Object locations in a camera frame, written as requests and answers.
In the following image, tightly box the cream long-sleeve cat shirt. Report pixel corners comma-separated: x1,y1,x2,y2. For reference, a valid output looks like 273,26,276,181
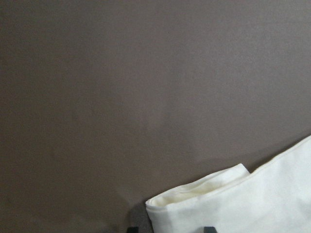
146,137,311,233

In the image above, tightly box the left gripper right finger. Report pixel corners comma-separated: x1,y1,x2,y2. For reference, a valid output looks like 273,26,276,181
203,226,216,233

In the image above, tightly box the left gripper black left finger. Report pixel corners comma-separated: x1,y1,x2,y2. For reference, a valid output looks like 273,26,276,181
126,226,139,233

